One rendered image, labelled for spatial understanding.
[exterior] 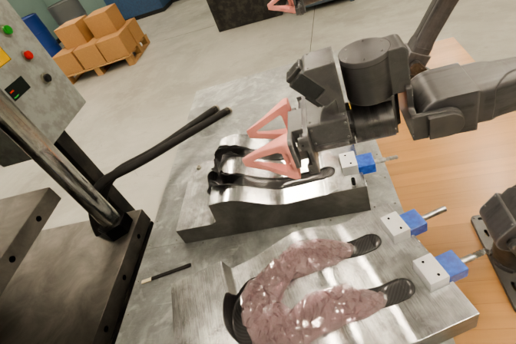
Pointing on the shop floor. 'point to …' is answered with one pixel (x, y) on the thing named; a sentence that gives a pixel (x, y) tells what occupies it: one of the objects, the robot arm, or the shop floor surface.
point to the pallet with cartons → (98, 42)
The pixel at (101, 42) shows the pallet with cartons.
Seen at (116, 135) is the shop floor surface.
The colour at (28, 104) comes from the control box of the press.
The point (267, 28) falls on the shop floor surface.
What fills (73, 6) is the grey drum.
